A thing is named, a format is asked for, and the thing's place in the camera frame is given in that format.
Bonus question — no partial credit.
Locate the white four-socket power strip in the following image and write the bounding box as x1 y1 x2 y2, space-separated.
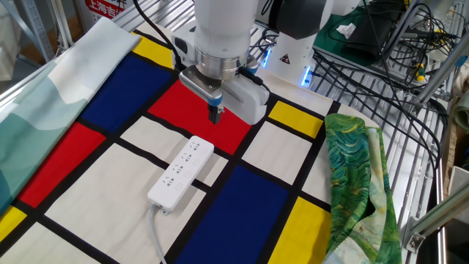
147 135 215 216

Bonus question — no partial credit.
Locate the white crumpled tissue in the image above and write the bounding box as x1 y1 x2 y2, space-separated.
336 22 357 40

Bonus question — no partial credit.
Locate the pale teal white cloth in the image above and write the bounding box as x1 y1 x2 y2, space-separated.
0 16 142 217

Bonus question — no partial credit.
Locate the aluminium profile bar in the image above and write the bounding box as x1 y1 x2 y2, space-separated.
401 183 469 254
413 38 469 107

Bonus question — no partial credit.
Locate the colour block grid tablecloth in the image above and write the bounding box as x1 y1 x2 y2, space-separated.
0 20 382 264

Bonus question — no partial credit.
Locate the grey perforated steel strut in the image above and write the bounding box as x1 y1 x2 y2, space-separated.
20 0 56 62

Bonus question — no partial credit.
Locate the grey power strip cord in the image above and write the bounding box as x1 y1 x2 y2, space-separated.
147 203 168 264

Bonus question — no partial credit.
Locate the black cable on rack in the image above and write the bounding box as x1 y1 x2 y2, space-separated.
311 47 450 172

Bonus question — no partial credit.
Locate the green painted landscape cloth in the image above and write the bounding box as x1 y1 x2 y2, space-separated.
322 112 403 264

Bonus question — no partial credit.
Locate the red white sign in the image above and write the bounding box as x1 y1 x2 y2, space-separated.
84 0 128 19

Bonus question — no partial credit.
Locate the green desk mat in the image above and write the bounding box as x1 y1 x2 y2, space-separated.
313 5 407 67

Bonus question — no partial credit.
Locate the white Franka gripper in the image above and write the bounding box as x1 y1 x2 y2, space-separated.
207 72 271 126

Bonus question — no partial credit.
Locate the black pouch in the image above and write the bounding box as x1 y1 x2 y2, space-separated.
342 10 404 62

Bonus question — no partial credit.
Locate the brown cardboard panel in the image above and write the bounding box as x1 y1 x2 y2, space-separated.
441 97 459 199

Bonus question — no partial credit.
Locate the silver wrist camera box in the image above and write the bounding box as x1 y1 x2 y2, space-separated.
178 65 224 108

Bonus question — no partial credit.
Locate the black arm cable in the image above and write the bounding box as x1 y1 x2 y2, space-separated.
132 0 186 73

